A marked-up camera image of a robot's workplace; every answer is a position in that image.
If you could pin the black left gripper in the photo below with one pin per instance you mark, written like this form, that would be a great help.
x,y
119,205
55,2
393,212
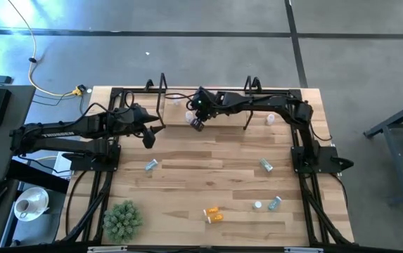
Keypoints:
x,y
129,121

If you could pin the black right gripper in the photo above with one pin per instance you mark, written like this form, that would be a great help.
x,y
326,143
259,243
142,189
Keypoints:
x,y
206,105

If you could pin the teal pill bottle white cap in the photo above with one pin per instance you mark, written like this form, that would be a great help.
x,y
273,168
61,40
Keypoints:
x,y
151,164

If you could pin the orange pill bottle white cap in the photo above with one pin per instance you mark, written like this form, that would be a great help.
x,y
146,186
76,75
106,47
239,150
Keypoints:
x,y
212,210
216,218

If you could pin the pale blue bottle white cap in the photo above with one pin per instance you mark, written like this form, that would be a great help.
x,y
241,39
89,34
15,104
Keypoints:
x,y
257,205

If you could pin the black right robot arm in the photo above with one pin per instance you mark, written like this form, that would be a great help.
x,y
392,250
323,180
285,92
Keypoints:
x,y
268,103

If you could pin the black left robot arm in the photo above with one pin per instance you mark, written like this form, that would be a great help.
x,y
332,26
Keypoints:
x,y
64,131

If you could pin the wooden shelf black metal legs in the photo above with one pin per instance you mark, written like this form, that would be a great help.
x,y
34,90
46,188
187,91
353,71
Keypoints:
x,y
173,117

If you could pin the yellow black plug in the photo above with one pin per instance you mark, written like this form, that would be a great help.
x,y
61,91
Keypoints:
x,y
78,91

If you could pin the green teal pill bottle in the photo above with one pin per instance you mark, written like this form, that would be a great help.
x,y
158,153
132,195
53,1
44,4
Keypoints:
x,y
266,165

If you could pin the white box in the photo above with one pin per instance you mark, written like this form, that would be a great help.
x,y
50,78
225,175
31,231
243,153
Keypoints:
x,y
62,167

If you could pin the green artificial succulent plant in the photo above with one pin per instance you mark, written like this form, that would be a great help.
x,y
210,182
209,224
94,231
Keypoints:
x,y
122,221

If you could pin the blue pill bottle white cap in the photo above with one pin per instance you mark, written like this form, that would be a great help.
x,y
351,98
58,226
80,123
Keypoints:
x,y
275,204

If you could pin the silver metal bar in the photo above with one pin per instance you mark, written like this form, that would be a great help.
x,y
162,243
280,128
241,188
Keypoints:
x,y
303,250
107,249

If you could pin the white coffee cup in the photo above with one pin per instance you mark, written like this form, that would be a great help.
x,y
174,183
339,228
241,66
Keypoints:
x,y
23,208

